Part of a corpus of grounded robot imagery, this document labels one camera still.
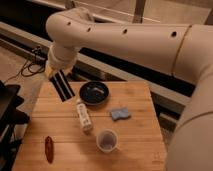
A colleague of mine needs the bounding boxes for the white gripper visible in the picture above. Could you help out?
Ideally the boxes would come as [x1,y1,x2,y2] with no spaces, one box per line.
[45,44,79,102]

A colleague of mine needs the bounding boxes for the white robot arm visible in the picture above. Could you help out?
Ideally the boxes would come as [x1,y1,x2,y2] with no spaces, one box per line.
[46,7,213,171]

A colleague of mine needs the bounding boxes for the dark blue ceramic bowl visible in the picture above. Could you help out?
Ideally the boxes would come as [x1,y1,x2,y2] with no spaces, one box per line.
[79,81,109,105]

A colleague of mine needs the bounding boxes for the translucent ceramic cup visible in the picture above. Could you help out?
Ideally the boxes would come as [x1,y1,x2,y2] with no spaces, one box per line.
[96,129,118,153]

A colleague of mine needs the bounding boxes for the black chair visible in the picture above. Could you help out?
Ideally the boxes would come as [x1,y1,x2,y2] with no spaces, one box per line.
[0,80,30,171]

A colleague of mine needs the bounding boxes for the wooden cutting board table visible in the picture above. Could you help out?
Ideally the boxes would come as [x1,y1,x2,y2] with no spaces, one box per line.
[12,81,166,171]

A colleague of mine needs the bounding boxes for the black cable on floor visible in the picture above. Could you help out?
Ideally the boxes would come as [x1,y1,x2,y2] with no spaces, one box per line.
[3,46,48,84]

